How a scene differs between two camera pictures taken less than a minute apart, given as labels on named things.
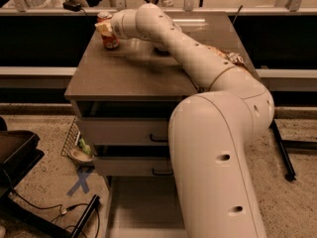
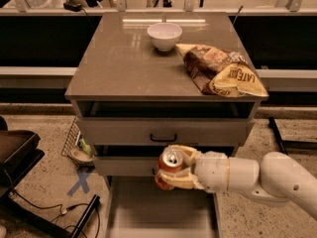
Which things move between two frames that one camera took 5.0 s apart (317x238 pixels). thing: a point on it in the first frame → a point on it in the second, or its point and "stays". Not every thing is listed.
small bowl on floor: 82,157 stays
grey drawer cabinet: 124,101 stays
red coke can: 110,40 → 170,160
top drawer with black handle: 127,131 stays
